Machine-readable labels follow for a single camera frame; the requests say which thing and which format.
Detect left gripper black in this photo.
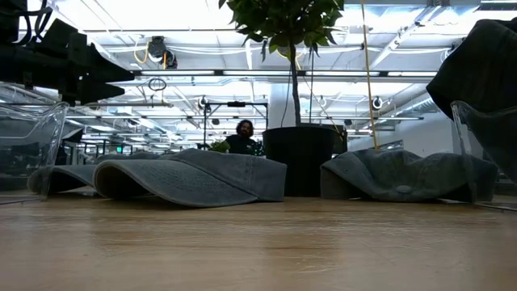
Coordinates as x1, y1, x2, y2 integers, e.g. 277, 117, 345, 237
0, 18, 136, 105

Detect light blue-grey cap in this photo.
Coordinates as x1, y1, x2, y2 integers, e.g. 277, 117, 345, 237
27, 151, 162, 195
320, 148, 498, 204
92, 148, 288, 209

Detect dark charcoal cap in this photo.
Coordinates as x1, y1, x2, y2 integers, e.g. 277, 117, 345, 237
426, 18, 517, 185

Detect clear plastic bin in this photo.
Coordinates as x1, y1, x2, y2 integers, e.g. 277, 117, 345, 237
450, 99, 517, 212
0, 100, 70, 203

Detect small green plant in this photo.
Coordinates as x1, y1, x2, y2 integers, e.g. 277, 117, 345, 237
208, 140, 231, 154

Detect black rig stand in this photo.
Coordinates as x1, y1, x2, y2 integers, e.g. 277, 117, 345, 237
203, 100, 270, 151

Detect person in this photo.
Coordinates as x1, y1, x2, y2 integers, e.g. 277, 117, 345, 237
224, 119, 260, 157

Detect long ceiling light strip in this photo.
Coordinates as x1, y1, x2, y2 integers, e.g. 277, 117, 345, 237
132, 69, 439, 78

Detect small tree in black pot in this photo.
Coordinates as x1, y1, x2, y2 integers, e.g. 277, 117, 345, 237
218, 0, 347, 198

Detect yellow cable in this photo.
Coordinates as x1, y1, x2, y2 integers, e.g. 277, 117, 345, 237
359, 0, 380, 151

